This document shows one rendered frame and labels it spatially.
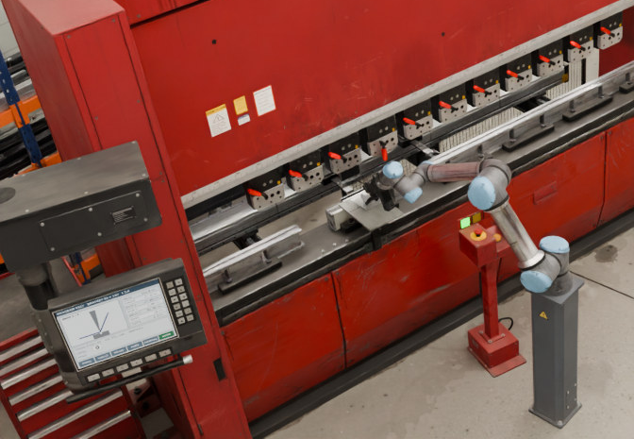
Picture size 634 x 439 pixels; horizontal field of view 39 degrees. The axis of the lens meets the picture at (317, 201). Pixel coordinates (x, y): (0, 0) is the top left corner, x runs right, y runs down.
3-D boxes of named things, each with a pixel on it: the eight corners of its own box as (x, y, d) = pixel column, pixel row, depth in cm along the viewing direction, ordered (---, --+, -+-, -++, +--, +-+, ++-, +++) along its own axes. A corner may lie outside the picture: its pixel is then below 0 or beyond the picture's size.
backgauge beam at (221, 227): (194, 261, 414) (189, 243, 408) (182, 246, 424) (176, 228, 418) (569, 81, 493) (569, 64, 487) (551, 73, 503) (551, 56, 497)
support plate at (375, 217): (370, 231, 392) (370, 229, 392) (339, 206, 412) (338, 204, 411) (404, 214, 399) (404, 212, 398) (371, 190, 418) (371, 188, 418)
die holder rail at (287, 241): (208, 294, 393) (203, 278, 388) (202, 287, 398) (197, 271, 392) (305, 245, 410) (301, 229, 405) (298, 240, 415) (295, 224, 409)
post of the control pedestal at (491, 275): (491, 340, 449) (485, 256, 418) (484, 333, 453) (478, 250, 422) (499, 335, 450) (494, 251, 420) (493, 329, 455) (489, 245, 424)
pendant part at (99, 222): (71, 419, 314) (-18, 226, 265) (65, 372, 333) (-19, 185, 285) (210, 370, 322) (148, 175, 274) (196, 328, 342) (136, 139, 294)
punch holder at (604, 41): (600, 50, 454) (601, 21, 445) (588, 45, 461) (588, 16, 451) (622, 41, 459) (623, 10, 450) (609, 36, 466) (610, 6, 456)
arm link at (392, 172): (397, 180, 373) (382, 167, 374) (389, 191, 383) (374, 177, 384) (408, 169, 377) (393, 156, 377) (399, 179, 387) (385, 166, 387)
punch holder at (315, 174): (295, 194, 392) (289, 162, 383) (286, 186, 399) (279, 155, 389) (325, 180, 397) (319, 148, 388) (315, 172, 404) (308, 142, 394)
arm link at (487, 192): (567, 272, 363) (499, 160, 351) (552, 295, 353) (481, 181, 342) (543, 277, 372) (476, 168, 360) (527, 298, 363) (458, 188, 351)
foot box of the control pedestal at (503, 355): (493, 378, 444) (492, 361, 437) (466, 347, 463) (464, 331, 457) (527, 362, 449) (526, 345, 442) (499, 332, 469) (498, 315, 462)
